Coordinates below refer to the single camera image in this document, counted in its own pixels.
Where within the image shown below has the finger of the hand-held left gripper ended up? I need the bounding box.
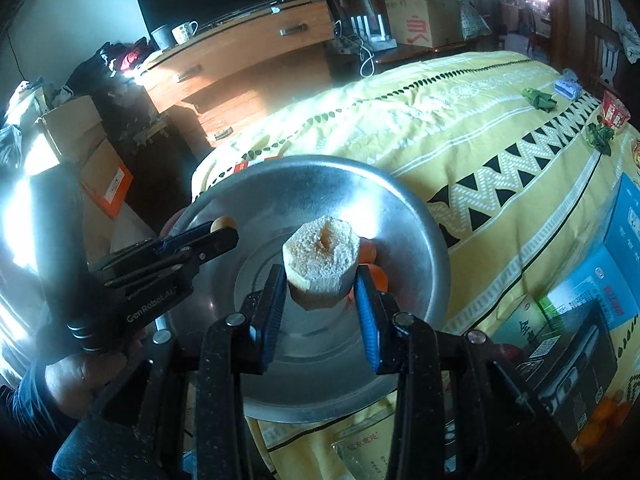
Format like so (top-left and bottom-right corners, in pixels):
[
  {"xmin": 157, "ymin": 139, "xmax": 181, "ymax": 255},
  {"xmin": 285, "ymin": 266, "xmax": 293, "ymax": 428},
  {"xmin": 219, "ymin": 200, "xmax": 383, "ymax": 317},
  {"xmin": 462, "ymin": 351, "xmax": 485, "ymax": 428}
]
[
  {"xmin": 192, "ymin": 229, "xmax": 240, "ymax": 265},
  {"xmin": 159, "ymin": 221, "xmax": 217, "ymax": 255}
]

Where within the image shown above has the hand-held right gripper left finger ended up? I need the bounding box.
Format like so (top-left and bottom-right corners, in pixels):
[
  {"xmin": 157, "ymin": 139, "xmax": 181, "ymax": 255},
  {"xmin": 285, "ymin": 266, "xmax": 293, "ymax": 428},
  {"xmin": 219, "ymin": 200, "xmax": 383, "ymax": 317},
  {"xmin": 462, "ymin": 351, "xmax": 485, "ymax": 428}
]
[{"xmin": 55, "ymin": 264, "xmax": 288, "ymax": 480}]

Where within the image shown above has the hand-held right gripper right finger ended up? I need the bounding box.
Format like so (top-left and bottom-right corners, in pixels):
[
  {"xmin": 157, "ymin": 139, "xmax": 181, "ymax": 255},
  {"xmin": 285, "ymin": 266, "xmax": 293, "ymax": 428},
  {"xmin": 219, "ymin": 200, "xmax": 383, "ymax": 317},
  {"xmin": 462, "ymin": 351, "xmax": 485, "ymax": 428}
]
[{"xmin": 353, "ymin": 265, "xmax": 583, "ymax": 480}]

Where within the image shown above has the peeled sugarcane chunk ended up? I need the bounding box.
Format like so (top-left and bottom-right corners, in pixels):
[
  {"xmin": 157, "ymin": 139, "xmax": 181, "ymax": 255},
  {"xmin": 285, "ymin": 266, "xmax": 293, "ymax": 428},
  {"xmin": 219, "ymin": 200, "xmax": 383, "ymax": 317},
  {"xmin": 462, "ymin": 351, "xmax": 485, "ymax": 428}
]
[{"xmin": 282, "ymin": 215, "xmax": 361, "ymax": 312}]

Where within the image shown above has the round metal basin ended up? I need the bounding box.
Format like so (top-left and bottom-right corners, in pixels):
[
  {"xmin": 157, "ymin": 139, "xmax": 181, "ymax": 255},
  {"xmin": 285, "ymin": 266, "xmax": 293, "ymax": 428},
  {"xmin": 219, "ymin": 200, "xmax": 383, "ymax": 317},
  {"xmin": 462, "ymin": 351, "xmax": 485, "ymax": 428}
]
[{"xmin": 162, "ymin": 155, "xmax": 451, "ymax": 423}]

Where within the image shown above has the person's left forearm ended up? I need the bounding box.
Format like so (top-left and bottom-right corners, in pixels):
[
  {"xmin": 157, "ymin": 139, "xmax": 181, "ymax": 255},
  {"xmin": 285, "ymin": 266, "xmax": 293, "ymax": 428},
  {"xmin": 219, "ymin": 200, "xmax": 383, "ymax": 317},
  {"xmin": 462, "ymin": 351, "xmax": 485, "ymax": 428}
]
[{"xmin": 0, "ymin": 355, "xmax": 66, "ymax": 461}]

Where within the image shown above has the person's left hand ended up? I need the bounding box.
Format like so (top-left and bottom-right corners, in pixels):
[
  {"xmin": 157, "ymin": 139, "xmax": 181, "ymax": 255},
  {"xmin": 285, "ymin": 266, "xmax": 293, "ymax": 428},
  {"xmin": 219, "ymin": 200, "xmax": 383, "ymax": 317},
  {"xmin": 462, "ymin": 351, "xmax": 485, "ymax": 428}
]
[{"xmin": 45, "ymin": 335, "xmax": 147, "ymax": 411}]

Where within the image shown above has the orange label cardboard box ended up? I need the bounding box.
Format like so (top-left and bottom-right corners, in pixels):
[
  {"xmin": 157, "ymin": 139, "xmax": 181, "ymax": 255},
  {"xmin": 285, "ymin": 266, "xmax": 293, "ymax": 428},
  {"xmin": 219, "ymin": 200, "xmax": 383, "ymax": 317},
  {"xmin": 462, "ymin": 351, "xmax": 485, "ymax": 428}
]
[{"xmin": 80, "ymin": 137, "xmax": 135, "ymax": 218}]

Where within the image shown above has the white flat packet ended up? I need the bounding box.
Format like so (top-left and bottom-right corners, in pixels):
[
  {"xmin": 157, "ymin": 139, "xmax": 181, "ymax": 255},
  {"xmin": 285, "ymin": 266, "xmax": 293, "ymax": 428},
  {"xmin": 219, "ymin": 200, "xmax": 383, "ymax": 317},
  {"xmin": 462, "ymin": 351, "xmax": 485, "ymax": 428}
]
[{"xmin": 332, "ymin": 410, "xmax": 401, "ymax": 480}]

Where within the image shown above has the open cardboard box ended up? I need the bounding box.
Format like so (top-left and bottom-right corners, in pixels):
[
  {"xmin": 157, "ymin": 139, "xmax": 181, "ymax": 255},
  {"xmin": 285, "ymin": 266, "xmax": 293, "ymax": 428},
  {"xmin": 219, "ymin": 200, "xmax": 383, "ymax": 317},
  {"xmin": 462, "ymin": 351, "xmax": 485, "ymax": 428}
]
[{"xmin": 35, "ymin": 95, "xmax": 108, "ymax": 176}]

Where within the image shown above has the green carton box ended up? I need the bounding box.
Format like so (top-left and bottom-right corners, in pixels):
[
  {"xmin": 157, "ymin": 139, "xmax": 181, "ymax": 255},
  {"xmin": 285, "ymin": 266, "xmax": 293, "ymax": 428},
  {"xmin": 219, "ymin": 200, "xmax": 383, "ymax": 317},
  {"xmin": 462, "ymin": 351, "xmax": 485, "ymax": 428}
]
[{"xmin": 492, "ymin": 295, "xmax": 566, "ymax": 361}]

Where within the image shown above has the dark clothes pile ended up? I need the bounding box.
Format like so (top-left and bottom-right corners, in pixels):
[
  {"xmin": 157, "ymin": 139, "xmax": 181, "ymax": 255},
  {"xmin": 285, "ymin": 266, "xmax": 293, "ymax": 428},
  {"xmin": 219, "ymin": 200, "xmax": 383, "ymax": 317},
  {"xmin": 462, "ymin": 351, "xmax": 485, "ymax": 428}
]
[{"xmin": 67, "ymin": 37, "xmax": 156, "ymax": 91}]

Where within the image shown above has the yellow patterned blanket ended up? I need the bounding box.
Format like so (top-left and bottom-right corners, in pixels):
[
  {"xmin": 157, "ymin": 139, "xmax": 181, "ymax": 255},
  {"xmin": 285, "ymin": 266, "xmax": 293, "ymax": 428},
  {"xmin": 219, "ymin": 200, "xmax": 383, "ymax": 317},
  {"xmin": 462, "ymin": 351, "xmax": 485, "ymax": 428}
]
[{"xmin": 190, "ymin": 51, "xmax": 640, "ymax": 480}]

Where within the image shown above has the wooden dresser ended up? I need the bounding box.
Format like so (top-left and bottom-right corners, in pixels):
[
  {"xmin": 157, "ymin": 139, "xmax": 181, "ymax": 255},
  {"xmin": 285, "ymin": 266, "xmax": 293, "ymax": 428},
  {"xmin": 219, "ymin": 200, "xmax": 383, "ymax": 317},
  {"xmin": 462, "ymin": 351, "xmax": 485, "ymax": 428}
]
[{"xmin": 137, "ymin": 0, "xmax": 336, "ymax": 161}]

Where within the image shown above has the white dotted mug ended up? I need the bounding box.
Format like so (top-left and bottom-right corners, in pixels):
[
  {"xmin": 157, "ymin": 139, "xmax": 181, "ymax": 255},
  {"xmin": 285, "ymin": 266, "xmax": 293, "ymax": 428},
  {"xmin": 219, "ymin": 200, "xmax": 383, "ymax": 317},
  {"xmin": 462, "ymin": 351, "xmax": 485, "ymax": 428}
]
[{"xmin": 171, "ymin": 21, "xmax": 199, "ymax": 45}]

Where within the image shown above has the black carton box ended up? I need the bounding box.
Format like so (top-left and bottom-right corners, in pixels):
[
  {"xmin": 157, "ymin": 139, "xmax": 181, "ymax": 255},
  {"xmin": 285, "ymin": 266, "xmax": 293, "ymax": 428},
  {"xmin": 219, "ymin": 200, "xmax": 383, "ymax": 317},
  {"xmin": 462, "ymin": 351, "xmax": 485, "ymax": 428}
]
[{"xmin": 520, "ymin": 300, "xmax": 621, "ymax": 441}]

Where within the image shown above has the blue carton box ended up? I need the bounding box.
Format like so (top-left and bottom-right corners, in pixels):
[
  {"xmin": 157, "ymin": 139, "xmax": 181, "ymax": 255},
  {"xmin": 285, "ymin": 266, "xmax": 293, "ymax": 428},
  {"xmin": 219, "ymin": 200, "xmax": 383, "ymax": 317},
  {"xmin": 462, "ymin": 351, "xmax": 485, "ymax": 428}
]
[{"xmin": 545, "ymin": 172, "xmax": 640, "ymax": 341}]

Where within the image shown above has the white power strip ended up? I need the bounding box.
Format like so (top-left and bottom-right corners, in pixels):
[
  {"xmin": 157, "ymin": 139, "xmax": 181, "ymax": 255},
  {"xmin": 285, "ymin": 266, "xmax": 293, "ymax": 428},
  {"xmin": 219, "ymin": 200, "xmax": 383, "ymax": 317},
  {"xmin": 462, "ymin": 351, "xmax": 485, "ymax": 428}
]
[{"xmin": 332, "ymin": 35, "xmax": 368, "ymax": 56}]

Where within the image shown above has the orange picture packet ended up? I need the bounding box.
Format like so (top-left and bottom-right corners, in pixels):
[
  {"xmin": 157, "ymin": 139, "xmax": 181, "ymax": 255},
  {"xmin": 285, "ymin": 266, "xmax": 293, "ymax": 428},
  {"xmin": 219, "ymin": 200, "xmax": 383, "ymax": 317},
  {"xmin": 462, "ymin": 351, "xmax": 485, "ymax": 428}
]
[{"xmin": 570, "ymin": 395, "xmax": 633, "ymax": 461}]

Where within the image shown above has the white router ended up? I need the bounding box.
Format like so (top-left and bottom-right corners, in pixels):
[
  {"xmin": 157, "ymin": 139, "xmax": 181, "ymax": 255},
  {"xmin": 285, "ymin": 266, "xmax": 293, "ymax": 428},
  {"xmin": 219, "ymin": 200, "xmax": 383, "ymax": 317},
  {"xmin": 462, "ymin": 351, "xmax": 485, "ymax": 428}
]
[{"xmin": 350, "ymin": 12, "xmax": 393, "ymax": 43}]

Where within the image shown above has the dark wooden side table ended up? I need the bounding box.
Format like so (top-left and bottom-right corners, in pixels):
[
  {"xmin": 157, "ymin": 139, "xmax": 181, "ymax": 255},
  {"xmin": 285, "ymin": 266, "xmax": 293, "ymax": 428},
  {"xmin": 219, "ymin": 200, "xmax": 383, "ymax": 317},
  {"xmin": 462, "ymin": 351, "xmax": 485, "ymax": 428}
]
[{"xmin": 327, "ymin": 40, "xmax": 476, "ymax": 81}]

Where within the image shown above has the red print cardboard box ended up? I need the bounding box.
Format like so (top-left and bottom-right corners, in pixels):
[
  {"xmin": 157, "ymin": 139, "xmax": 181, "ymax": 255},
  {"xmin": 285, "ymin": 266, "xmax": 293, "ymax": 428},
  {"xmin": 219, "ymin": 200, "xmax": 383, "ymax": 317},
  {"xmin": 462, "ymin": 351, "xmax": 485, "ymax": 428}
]
[{"xmin": 385, "ymin": 0, "xmax": 463, "ymax": 48}]

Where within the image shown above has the small blue packet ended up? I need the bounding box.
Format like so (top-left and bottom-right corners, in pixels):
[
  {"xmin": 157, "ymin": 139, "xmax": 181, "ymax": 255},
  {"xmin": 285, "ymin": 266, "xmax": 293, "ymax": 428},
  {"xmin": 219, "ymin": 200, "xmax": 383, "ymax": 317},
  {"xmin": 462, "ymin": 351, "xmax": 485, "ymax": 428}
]
[{"xmin": 555, "ymin": 69, "xmax": 581, "ymax": 98}]

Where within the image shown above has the red snack packet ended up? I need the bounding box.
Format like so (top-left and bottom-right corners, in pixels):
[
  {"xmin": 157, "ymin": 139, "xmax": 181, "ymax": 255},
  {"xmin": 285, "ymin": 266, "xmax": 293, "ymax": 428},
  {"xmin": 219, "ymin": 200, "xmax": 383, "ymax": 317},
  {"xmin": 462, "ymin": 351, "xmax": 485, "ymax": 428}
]
[{"xmin": 597, "ymin": 91, "xmax": 632, "ymax": 133}]

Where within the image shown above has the carved wooden chair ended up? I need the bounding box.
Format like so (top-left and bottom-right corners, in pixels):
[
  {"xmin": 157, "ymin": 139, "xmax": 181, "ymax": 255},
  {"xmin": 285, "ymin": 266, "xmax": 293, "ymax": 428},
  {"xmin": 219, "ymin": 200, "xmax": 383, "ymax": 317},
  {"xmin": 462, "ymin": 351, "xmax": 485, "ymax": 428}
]
[{"xmin": 585, "ymin": 10, "xmax": 626, "ymax": 96}]

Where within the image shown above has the mixed clothes pile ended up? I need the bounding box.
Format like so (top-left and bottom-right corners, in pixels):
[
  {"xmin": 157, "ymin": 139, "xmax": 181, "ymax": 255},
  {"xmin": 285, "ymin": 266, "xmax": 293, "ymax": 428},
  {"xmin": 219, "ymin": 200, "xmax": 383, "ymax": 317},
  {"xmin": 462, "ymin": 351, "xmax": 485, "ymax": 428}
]
[{"xmin": 617, "ymin": 20, "xmax": 640, "ymax": 63}]

